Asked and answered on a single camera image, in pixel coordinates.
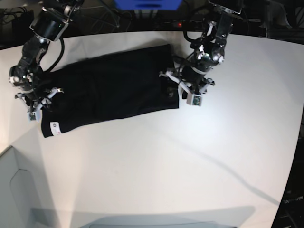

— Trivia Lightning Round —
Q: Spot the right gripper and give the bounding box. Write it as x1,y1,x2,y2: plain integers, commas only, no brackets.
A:
15,87,64,113

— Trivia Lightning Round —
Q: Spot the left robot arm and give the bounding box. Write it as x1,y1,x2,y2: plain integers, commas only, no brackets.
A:
159,0,243,106

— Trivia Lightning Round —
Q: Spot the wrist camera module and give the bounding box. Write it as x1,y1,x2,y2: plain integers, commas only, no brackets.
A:
27,111,40,121
187,93,202,106

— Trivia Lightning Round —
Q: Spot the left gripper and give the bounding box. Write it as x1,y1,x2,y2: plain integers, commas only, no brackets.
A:
159,66,215,100

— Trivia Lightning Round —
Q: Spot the blue plastic bin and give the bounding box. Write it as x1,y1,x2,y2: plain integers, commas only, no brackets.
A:
114,0,182,10

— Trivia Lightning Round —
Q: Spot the white T-shirt label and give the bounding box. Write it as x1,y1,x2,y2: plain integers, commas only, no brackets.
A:
50,122,62,136

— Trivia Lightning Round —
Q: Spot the black T-shirt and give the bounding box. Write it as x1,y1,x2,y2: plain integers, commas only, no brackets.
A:
41,45,179,138

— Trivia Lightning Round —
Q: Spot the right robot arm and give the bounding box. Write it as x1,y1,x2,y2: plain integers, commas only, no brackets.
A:
9,0,84,120

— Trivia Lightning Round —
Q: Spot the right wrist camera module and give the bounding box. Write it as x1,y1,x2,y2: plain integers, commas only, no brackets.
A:
27,111,40,121

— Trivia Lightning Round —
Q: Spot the black power strip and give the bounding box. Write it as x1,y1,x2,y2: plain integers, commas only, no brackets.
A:
162,20,203,31

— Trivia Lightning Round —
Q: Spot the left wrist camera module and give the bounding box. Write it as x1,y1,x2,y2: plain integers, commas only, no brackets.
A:
187,93,202,106

